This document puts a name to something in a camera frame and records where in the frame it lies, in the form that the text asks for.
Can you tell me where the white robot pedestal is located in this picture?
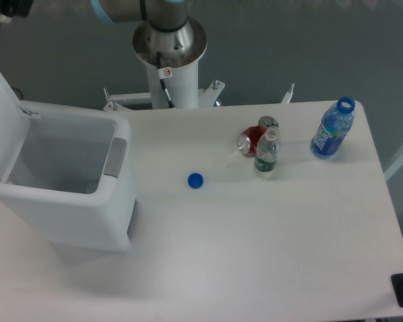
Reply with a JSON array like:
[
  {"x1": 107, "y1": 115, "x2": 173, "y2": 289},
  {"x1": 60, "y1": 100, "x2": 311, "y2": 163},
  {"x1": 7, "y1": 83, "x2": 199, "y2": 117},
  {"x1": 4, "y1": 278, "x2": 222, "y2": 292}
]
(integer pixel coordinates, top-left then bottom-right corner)
[{"x1": 133, "y1": 17, "x2": 208, "y2": 109}]

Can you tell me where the crushed red soda can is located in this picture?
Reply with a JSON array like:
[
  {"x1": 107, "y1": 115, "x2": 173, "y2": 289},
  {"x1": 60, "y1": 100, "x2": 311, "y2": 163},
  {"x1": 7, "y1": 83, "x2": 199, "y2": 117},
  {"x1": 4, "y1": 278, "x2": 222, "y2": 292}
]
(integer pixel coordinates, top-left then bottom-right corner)
[{"x1": 237, "y1": 115, "x2": 279, "y2": 157}]

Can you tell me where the white trash can body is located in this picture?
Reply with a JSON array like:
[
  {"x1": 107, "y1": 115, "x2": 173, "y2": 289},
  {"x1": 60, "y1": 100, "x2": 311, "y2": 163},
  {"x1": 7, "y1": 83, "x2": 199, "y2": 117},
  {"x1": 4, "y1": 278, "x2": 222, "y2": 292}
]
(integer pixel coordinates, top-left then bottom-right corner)
[{"x1": 0, "y1": 102, "x2": 139, "y2": 252}]

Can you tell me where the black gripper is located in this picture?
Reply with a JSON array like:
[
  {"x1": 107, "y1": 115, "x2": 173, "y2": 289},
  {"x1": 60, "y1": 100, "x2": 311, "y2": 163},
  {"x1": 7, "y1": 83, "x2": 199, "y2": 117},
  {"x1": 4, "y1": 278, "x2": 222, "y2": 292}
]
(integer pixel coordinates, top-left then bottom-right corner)
[{"x1": 0, "y1": 0, "x2": 34, "y2": 26}]

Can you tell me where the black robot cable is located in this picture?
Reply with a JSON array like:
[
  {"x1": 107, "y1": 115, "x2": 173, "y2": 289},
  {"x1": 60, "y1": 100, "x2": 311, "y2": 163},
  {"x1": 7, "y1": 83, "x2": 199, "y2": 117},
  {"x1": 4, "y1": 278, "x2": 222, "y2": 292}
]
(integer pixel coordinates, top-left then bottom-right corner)
[{"x1": 155, "y1": 51, "x2": 177, "y2": 109}]

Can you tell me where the clear green-label bottle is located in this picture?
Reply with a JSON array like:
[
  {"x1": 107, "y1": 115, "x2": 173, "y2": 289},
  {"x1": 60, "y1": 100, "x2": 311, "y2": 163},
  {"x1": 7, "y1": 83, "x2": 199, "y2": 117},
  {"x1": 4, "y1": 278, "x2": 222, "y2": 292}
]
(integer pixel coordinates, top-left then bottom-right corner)
[{"x1": 254, "y1": 125, "x2": 280, "y2": 172}]

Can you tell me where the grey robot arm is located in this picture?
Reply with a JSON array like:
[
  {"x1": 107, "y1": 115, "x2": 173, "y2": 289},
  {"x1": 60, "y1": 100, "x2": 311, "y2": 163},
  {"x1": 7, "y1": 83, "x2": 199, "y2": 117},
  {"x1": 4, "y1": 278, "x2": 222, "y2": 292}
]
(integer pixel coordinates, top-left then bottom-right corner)
[{"x1": 0, "y1": 0, "x2": 188, "y2": 32}]

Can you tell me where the clear bottle cap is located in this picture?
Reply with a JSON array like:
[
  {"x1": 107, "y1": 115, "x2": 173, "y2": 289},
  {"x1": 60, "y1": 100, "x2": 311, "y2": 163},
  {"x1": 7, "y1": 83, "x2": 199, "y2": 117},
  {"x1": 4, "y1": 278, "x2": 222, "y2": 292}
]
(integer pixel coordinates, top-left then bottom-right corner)
[{"x1": 214, "y1": 158, "x2": 229, "y2": 168}]

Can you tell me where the blue drink bottle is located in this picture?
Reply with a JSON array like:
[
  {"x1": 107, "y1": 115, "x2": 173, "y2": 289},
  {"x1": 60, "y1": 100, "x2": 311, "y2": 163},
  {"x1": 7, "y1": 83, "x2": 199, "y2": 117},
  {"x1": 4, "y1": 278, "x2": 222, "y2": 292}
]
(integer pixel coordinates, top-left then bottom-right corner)
[{"x1": 310, "y1": 96, "x2": 355, "y2": 159}]

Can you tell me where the white trash can lid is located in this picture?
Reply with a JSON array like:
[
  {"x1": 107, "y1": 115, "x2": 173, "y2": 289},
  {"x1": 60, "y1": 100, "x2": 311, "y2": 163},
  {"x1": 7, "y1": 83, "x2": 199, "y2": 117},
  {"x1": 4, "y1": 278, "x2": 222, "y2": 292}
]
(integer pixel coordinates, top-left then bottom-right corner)
[{"x1": 0, "y1": 73, "x2": 39, "y2": 182}]

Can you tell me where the blue bottle cap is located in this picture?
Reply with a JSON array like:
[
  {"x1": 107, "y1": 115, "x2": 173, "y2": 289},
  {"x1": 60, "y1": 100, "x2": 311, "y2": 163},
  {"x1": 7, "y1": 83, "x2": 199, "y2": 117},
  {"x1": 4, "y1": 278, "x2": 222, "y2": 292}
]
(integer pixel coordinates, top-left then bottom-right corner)
[{"x1": 187, "y1": 172, "x2": 204, "y2": 189}]

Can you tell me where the white metal base frame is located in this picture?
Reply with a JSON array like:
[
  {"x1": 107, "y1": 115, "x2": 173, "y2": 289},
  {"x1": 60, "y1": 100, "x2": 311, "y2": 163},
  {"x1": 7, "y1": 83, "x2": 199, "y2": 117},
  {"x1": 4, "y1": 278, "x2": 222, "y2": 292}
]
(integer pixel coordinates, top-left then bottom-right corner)
[{"x1": 102, "y1": 79, "x2": 296, "y2": 111}]

